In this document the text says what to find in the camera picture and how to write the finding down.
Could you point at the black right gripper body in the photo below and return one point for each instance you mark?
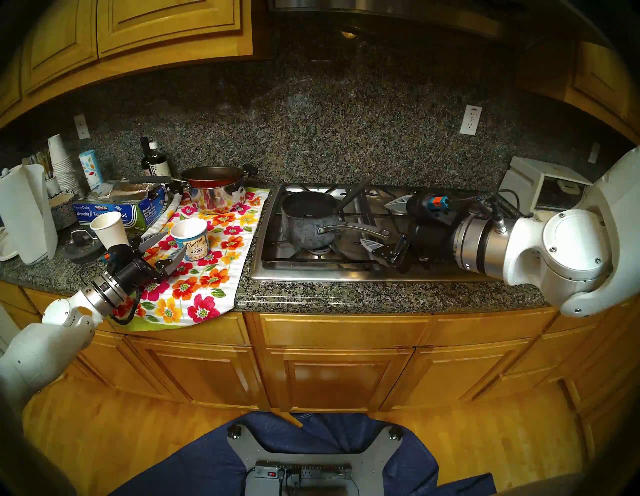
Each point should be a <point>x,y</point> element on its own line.
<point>430,242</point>

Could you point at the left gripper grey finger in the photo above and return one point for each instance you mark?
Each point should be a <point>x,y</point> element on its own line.
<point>152,241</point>
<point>172,262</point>

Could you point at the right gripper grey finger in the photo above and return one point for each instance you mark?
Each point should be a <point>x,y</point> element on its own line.
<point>398,202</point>
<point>390,255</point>

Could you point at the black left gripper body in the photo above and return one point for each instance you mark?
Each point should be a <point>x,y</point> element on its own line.
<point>140,272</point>

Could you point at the blue oatmeal paper cup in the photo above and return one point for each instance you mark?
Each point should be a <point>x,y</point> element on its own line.
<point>192,245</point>

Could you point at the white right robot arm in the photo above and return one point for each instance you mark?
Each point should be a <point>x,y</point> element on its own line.
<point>575,255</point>

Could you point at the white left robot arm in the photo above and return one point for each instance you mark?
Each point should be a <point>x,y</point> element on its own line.
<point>35,350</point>

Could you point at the steel pot red inside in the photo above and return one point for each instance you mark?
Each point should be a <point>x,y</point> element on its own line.
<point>217,197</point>

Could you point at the wooden stir sticks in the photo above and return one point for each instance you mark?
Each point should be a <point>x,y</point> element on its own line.
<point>44,165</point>

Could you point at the blue foil roll box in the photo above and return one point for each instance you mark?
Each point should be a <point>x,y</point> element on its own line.
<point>125,212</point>

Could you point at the plain white paper cup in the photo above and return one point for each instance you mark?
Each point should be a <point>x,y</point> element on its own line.
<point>111,232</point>

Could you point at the floral kitchen towel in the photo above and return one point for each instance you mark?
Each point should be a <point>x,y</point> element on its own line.
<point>200,300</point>

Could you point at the dark bottle white label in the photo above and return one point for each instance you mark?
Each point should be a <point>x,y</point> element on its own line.
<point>159,165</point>

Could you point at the stainless steel gas cooktop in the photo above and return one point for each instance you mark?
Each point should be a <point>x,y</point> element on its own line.
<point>305,270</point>

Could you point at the dark speckled saucepan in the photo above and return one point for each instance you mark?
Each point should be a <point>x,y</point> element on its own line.
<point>305,227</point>

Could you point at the speckled grey container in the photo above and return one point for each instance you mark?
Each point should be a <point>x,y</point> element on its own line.
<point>62,215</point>

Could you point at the white cup coloured drops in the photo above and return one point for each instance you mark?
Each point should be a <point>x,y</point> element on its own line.
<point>91,170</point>

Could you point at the white countertop appliance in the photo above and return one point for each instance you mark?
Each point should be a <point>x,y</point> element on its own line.
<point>520,185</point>

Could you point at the small white cup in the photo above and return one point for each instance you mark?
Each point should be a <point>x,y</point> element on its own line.
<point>53,186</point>

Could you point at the stack of white cups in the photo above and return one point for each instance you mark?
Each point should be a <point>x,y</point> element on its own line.
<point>60,160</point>

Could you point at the white paper towel roll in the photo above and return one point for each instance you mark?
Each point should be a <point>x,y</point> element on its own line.
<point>27,215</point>

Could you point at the wooden base cabinets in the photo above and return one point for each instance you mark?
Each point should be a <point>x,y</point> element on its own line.
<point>335,380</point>

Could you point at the steel range hood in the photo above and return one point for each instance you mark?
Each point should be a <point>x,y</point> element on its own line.
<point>375,6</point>

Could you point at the dark blue cloth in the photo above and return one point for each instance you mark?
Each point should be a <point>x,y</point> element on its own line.
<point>200,465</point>

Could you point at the wooden upper cabinet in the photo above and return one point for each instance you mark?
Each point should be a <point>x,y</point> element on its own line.
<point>600,85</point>
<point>170,20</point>

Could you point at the grey power strip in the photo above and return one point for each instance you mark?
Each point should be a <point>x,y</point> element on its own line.
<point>315,471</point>

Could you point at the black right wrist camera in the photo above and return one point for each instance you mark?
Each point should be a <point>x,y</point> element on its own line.
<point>425,205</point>

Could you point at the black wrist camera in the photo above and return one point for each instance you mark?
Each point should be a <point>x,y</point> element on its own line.
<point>425,205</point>
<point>116,256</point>

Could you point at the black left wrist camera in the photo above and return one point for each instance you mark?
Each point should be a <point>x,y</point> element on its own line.
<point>116,256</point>

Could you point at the white wall switch plate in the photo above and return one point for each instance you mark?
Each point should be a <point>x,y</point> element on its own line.
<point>81,127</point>

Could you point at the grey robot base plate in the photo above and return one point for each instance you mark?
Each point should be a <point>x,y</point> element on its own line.
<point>250,450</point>

